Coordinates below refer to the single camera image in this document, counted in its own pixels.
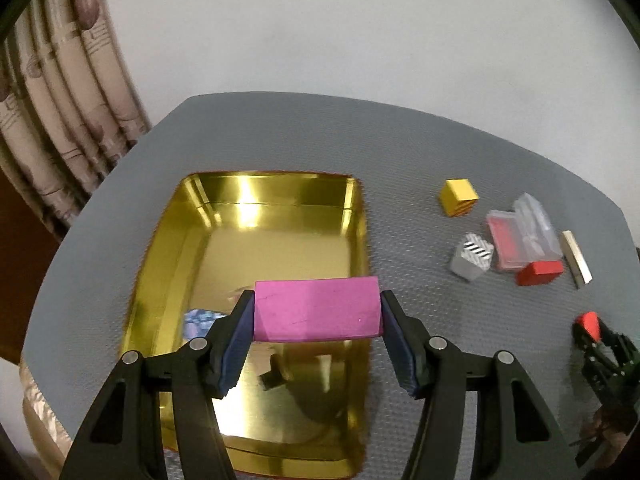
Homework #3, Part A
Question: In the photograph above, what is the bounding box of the red rectangular block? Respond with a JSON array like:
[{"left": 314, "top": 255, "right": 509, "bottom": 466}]
[{"left": 516, "top": 259, "right": 565, "bottom": 288}]

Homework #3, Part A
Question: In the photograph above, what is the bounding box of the beige wooden block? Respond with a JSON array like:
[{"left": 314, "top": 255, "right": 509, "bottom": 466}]
[{"left": 561, "top": 230, "right": 594, "bottom": 290}]

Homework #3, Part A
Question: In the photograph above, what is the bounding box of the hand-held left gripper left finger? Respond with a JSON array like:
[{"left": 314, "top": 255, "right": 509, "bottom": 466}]
[{"left": 60, "top": 289, "right": 256, "bottom": 480}]

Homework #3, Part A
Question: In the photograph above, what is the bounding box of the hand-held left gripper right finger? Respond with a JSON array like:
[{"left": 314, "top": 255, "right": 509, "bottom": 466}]
[{"left": 381, "top": 290, "right": 576, "bottom": 480}]

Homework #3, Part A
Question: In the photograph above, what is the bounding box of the shiny blue patterned block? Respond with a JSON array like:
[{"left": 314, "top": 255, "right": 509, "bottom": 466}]
[{"left": 182, "top": 309, "right": 227, "bottom": 343}]

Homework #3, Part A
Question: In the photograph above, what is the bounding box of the gold metal tray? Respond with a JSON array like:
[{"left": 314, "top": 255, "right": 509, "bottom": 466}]
[{"left": 117, "top": 171, "right": 372, "bottom": 476}]

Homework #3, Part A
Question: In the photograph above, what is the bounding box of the silver striped cube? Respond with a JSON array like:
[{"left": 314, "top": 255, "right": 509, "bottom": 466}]
[{"left": 450, "top": 232, "right": 496, "bottom": 283}]

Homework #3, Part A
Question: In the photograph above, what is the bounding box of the yellow striped cube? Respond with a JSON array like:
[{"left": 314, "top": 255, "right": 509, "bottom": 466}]
[{"left": 439, "top": 178, "right": 478, "bottom": 218}]

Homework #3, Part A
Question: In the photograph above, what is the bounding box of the pink rectangular block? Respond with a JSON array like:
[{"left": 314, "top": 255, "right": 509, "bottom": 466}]
[{"left": 253, "top": 276, "right": 385, "bottom": 344}]

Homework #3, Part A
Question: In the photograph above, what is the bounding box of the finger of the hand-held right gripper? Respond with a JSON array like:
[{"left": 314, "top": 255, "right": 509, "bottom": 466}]
[{"left": 572, "top": 321, "right": 640, "bottom": 393}]

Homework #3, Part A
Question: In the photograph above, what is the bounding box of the small red block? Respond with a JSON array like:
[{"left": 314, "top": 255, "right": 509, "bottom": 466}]
[{"left": 578, "top": 311, "right": 602, "bottom": 342}]

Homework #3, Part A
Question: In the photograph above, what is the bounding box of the clear plastic box red insert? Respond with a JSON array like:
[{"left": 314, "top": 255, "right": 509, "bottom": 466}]
[{"left": 486, "top": 208, "right": 535, "bottom": 275}]

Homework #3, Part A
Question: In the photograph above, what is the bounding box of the long clear plastic box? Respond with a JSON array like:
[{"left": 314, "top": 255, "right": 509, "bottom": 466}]
[{"left": 513, "top": 192, "right": 562, "bottom": 262}]

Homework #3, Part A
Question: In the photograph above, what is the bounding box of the grey mesh mat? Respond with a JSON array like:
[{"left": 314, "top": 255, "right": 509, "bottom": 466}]
[{"left": 20, "top": 91, "right": 629, "bottom": 480}]

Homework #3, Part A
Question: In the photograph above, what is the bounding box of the beige patterned tablecloth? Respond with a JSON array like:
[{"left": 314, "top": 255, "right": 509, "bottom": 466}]
[{"left": 19, "top": 355, "right": 71, "bottom": 473}]

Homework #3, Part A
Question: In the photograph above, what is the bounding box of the patterned beige curtain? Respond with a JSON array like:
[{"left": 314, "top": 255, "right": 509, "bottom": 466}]
[{"left": 0, "top": 0, "right": 153, "bottom": 242}]

